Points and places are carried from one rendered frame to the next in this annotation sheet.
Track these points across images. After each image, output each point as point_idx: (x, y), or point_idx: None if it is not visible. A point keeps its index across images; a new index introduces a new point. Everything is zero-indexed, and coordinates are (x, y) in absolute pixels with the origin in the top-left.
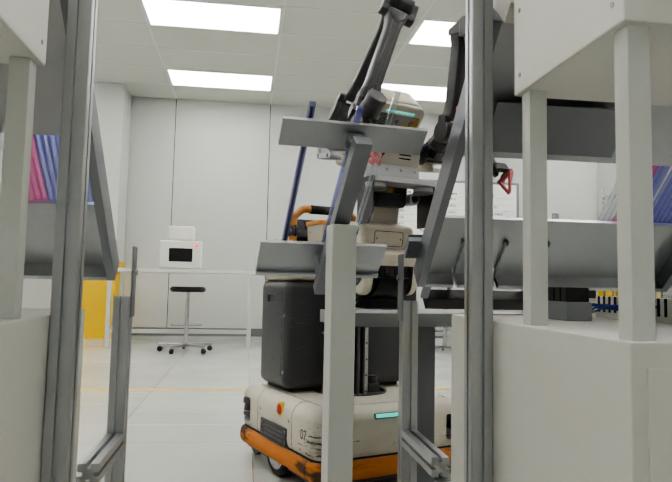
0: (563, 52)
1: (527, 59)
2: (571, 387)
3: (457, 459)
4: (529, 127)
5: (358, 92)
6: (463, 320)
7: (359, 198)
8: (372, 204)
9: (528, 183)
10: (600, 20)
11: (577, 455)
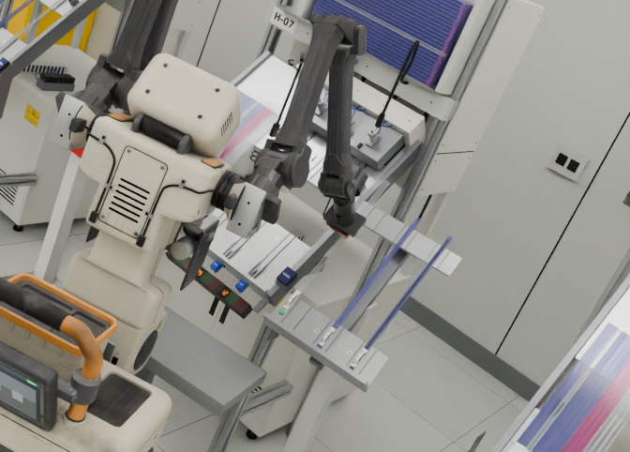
0: (439, 190)
1: (427, 185)
2: (388, 297)
3: (294, 373)
4: (410, 210)
5: (350, 166)
6: (331, 304)
7: (196, 256)
8: (205, 256)
9: None
10: (451, 187)
11: (381, 315)
